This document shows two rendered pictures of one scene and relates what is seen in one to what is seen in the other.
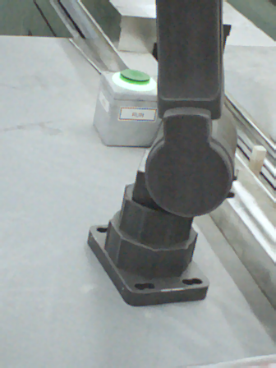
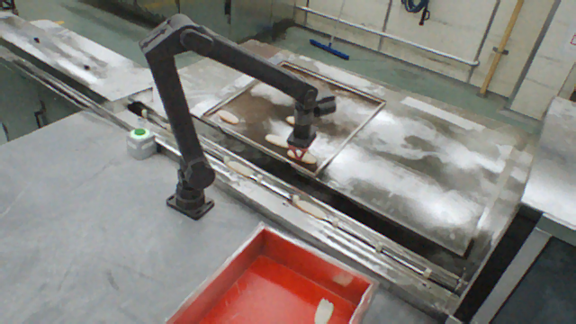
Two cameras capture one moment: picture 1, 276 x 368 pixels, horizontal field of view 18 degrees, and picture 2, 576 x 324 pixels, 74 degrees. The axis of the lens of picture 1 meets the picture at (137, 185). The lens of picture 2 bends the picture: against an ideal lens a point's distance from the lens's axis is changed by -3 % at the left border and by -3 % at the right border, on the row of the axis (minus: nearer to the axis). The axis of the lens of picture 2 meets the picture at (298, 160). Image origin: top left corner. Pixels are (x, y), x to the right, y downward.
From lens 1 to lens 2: 0.46 m
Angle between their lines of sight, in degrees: 34
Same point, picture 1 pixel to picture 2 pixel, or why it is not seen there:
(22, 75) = (82, 140)
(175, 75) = (187, 151)
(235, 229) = not seen: hidden behind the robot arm
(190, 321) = (216, 215)
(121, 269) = (187, 210)
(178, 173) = (199, 178)
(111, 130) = (140, 155)
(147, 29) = (122, 101)
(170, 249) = (201, 198)
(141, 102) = (148, 140)
